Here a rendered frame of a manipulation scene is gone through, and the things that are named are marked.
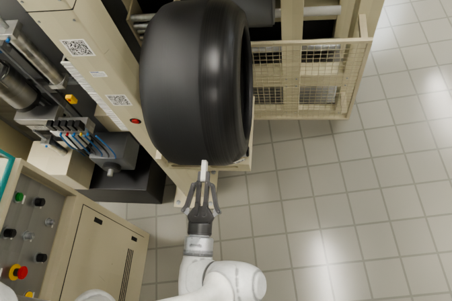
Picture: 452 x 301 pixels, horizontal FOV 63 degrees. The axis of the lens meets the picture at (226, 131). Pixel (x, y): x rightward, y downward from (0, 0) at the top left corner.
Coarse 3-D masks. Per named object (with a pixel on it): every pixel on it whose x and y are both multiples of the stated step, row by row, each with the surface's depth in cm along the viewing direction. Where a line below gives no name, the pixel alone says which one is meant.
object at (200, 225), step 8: (192, 208) 117; (200, 208) 116; (208, 208) 116; (192, 216) 116; (200, 216) 115; (208, 216) 115; (192, 224) 113; (200, 224) 112; (208, 224) 113; (192, 232) 112; (200, 232) 112; (208, 232) 113
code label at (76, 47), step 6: (66, 42) 104; (72, 42) 104; (78, 42) 104; (84, 42) 104; (66, 48) 107; (72, 48) 107; (78, 48) 106; (84, 48) 106; (90, 48) 106; (72, 54) 109; (78, 54) 109; (84, 54) 109; (90, 54) 109
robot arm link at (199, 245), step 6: (192, 234) 112; (186, 240) 112; (192, 240) 111; (198, 240) 110; (204, 240) 111; (210, 240) 112; (186, 246) 111; (192, 246) 110; (198, 246) 110; (204, 246) 110; (210, 246) 111; (186, 252) 110; (192, 252) 109; (198, 252) 109; (204, 252) 110; (210, 252) 111
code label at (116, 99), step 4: (108, 96) 130; (112, 96) 130; (116, 96) 129; (120, 96) 129; (124, 96) 129; (112, 100) 132; (116, 100) 132; (120, 100) 132; (124, 100) 132; (128, 100) 131; (112, 104) 135; (116, 104) 135; (120, 104) 134; (124, 104) 134; (128, 104) 134; (132, 104) 134
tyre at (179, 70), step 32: (192, 0) 122; (224, 0) 119; (160, 32) 109; (192, 32) 108; (224, 32) 107; (160, 64) 107; (192, 64) 105; (224, 64) 105; (160, 96) 107; (192, 96) 106; (224, 96) 106; (160, 128) 112; (192, 128) 110; (224, 128) 110; (192, 160) 122; (224, 160) 121
